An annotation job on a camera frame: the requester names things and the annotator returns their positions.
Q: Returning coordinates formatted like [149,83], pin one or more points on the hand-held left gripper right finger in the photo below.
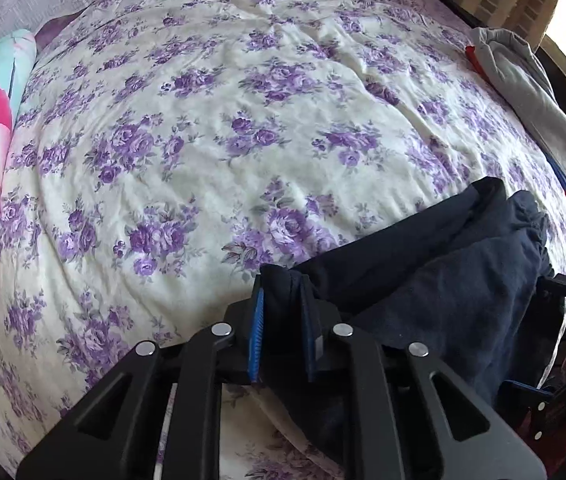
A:
[308,332]

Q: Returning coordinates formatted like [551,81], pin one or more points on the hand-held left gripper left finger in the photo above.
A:
[255,332]

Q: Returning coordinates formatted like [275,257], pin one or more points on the navy blue pants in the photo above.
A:
[453,280]

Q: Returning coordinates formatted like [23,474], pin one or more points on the grey garment with striped trim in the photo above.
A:
[528,90]

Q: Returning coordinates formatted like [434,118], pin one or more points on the purple floral bed sheet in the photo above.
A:
[213,110]

